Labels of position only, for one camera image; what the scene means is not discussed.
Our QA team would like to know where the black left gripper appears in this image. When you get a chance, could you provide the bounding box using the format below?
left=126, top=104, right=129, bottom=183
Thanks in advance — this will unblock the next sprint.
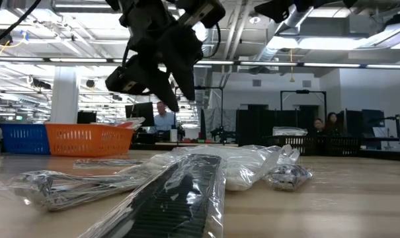
left=105, top=0, right=226, bottom=112

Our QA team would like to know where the red toothbrush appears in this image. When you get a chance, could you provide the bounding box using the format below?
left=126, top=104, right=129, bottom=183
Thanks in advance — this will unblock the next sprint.
left=115, top=117, right=146, bottom=130

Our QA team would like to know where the black comb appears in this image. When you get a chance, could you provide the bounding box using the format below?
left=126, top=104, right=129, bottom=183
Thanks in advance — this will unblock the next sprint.
left=79, top=153, right=227, bottom=238
left=73, top=157, right=148, bottom=170

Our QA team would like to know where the white cotton pads bag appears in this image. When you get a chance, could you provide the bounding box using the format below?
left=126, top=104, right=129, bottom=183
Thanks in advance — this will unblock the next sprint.
left=219, top=143, right=301, bottom=166
left=272, top=126, right=309, bottom=137
left=146, top=144, right=284, bottom=192

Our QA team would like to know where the silver nail file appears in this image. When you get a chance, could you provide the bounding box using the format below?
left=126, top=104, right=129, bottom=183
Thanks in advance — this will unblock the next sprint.
left=0, top=169, right=161, bottom=212

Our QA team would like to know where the black computer monitor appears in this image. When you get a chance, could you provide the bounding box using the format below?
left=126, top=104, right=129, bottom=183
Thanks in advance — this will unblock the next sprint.
left=124, top=101, right=155, bottom=128
left=76, top=110, right=98, bottom=125

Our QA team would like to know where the black partition screen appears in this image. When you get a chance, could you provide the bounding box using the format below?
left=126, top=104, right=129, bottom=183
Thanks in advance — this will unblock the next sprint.
left=235, top=104, right=319, bottom=146
left=327, top=108, right=385, bottom=139

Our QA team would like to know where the white pillar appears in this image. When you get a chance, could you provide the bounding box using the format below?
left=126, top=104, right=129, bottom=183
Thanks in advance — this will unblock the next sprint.
left=50, top=65, right=81, bottom=125

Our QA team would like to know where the orange plastic basket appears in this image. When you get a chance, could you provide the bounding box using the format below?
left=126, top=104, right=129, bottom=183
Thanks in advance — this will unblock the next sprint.
left=44, top=122, right=135, bottom=157

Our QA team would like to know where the small metal clipper in bag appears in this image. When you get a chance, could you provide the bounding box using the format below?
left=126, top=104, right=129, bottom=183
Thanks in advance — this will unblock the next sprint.
left=261, top=163, right=315, bottom=192

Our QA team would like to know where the black plastic basket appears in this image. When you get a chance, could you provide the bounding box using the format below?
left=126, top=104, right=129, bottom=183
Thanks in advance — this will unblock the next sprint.
left=318, top=136, right=364, bottom=156
left=272, top=134, right=320, bottom=156

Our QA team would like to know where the blue plastic basket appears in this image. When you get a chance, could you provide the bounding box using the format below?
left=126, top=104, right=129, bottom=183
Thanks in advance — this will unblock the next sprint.
left=0, top=123, right=52, bottom=155

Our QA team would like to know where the bright ceiling light panel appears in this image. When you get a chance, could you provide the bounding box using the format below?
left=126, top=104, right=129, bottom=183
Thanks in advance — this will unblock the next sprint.
left=268, top=19, right=400, bottom=51

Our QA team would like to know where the silver ventilation duct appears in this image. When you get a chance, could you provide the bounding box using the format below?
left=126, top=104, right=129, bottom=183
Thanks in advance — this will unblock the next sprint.
left=178, top=19, right=220, bottom=103

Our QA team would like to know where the black station frame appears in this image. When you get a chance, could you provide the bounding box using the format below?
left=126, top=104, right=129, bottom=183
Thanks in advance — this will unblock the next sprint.
left=280, top=89, right=328, bottom=133
left=173, top=85, right=225, bottom=145

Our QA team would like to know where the yellow hanging cord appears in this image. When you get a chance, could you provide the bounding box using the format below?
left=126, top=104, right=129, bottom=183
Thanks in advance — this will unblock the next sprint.
left=288, top=48, right=296, bottom=83

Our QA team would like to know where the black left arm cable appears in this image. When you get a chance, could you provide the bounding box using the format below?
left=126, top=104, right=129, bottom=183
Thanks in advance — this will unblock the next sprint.
left=0, top=0, right=222, bottom=60

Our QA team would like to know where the black ceiling cable reel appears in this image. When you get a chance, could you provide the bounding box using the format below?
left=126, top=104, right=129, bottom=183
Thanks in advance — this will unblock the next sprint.
left=0, top=28, right=14, bottom=46

